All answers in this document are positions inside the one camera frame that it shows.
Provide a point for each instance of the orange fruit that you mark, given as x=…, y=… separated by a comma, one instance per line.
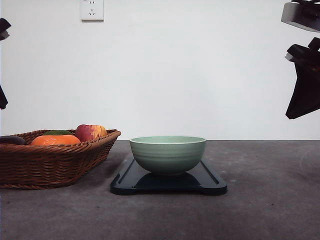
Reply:
x=52, y=140

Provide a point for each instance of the white wall socket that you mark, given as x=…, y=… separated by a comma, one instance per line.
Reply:
x=92, y=11

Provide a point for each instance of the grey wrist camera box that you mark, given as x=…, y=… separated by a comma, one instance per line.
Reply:
x=303, y=14

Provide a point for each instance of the dark tray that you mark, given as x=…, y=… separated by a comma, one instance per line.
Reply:
x=201, y=181

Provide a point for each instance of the dark purple fruit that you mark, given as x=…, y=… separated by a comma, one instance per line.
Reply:
x=10, y=139

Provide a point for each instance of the green ceramic bowl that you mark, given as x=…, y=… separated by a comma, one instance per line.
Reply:
x=167, y=154

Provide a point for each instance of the red apple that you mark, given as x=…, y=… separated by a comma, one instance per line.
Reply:
x=87, y=132

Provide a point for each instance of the brown wicker basket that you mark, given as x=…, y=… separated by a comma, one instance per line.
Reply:
x=30, y=166

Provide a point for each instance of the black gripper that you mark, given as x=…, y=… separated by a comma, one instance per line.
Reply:
x=4, y=25
x=306, y=93

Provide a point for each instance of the green lime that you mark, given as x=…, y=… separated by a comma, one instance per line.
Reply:
x=58, y=133

